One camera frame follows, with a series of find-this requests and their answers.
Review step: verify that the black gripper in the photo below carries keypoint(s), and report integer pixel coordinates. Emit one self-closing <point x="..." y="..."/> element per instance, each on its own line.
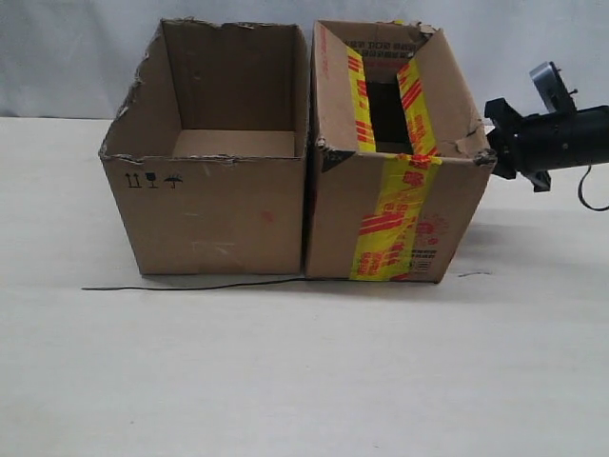
<point x="539" y="143"/>

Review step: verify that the cardboard box with yellow tape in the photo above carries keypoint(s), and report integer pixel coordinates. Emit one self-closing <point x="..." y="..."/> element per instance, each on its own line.
<point x="399" y="159"/>

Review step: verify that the open plain cardboard box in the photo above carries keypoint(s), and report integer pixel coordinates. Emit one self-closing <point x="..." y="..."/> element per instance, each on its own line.
<point x="206" y="156"/>

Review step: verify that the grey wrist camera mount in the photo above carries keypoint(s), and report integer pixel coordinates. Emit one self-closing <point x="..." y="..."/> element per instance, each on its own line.
<point x="551" y="88"/>

